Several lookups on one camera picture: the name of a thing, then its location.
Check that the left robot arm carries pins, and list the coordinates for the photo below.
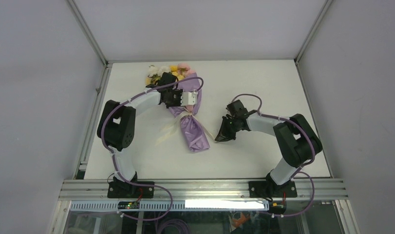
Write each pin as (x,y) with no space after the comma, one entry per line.
(116,127)

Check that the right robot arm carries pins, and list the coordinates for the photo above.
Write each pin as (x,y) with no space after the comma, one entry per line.
(297,141)

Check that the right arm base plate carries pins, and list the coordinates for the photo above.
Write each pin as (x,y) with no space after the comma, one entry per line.
(268,189)

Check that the cream ribbon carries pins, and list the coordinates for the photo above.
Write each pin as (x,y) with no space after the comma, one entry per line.
(194,132)

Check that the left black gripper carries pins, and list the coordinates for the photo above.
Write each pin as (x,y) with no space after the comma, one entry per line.
(178,102)

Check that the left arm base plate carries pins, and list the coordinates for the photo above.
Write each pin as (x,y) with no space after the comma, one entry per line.
(120,189)

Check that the pink fake flower stem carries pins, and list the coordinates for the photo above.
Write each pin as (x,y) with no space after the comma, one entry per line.
(184,69)

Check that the white led light bar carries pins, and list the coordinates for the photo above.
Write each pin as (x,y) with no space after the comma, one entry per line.
(215,204)

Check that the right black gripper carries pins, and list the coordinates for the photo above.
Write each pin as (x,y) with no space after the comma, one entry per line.
(223,136)

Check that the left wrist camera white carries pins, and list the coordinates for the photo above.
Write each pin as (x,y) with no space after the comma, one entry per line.
(189,98)

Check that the white fake flower stem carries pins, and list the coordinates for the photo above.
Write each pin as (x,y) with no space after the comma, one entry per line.
(155,72)

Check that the aluminium front rail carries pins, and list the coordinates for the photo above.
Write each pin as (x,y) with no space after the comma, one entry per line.
(227,189)

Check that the pink purple wrapping paper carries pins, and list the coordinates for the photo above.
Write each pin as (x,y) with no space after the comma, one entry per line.
(191,84)

